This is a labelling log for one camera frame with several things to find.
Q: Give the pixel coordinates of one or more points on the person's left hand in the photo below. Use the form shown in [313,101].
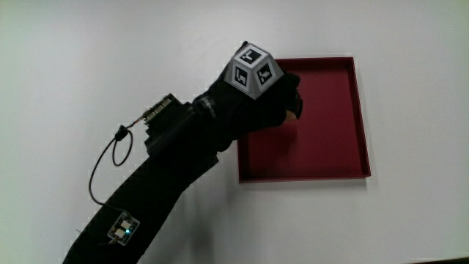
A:
[238,110]

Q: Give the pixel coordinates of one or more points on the dark red square plate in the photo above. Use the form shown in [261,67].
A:
[326,135]

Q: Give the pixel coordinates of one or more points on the person's left forearm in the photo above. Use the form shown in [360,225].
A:
[154,190]

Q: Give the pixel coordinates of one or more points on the black wrist sensor module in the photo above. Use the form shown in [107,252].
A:
[166,122]

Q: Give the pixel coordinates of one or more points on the small white circuit board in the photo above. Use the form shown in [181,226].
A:
[123,228]

